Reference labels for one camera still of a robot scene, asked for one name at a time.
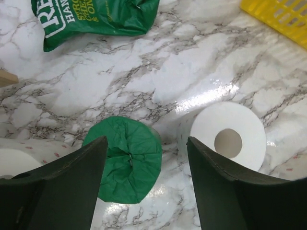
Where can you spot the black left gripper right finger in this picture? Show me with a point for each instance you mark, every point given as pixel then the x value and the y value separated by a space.
pixel 230 196

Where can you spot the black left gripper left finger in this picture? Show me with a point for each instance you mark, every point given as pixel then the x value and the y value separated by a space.
pixel 60 195

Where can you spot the green roll with picture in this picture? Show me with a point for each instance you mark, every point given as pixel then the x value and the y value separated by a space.
pixel 133 162

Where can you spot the wooden shelf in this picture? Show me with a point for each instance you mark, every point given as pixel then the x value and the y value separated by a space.
pixel 7 78

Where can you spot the white dotted roll left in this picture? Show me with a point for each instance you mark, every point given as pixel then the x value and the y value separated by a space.
pixel 19 156

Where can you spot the white dotted roll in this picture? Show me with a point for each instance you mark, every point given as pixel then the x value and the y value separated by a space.
pixel 230 129
pixel 19 156

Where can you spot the white dotted roll middle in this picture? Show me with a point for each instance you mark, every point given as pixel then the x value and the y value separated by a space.
pixel 230 129

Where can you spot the green chips bag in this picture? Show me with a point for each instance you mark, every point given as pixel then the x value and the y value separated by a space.
pixel 64 19

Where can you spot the yellow plastic basket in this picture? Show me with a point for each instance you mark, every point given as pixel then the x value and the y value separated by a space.
pixel 288 17

